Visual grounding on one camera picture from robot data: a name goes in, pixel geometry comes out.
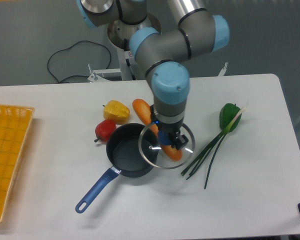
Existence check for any green toy bell pepper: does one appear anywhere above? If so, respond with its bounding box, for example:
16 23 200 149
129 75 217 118
219 103 240 135

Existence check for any red toy bell pepper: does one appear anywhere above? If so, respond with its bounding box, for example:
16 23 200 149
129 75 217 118
94 119 117 143

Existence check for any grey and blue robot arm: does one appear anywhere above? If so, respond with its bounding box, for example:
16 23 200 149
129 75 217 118
77 0 230 150

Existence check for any black cable on floor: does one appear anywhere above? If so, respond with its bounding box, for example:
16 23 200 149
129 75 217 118
47 40 112 84

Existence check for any yellow toy bell pepper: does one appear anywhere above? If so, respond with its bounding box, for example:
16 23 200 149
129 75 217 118
103 100 130 125

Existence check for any blue saucepan with handle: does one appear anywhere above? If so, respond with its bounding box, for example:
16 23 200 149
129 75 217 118
75 123 154 214

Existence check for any glass pot lid blue knob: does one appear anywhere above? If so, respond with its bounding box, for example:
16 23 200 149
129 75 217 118
137 122 196 170

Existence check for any yellow woven basket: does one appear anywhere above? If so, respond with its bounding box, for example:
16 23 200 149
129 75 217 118
0 104 35 222

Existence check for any toy baguette bread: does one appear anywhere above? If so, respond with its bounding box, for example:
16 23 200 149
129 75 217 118
132 98 182 162

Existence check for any toy green onion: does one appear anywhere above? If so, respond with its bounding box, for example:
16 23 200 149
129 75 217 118
180 105 247 189

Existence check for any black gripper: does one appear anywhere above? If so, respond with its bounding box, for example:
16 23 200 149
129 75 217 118
150 104 189 150

